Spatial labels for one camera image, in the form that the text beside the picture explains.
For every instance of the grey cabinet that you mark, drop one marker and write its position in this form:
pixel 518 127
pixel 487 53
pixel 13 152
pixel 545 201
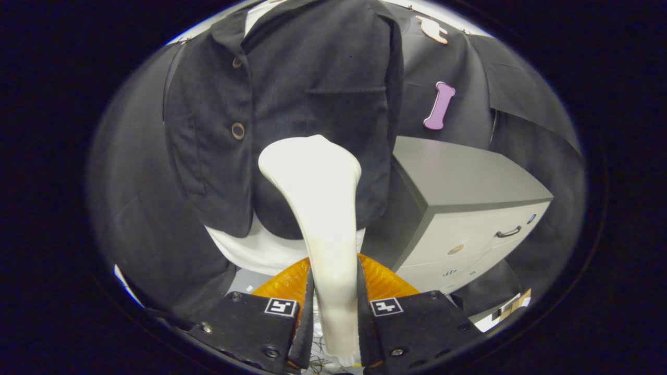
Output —
pixel 458 177

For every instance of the black blazer jacket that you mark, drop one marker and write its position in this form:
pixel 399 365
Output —
pixel 323 78

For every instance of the white garment steamer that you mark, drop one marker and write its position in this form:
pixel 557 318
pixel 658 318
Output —
pixel 323 208

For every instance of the white and black floor object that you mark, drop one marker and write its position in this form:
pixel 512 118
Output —
pixel 508 310

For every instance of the black backdrop cloth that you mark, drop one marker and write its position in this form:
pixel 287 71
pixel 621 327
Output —
pixel 140 208

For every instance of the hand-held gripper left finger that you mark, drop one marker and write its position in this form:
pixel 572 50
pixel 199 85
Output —
pixel 245 328

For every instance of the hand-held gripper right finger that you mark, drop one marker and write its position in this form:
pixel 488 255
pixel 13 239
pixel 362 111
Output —
pixel 422 328

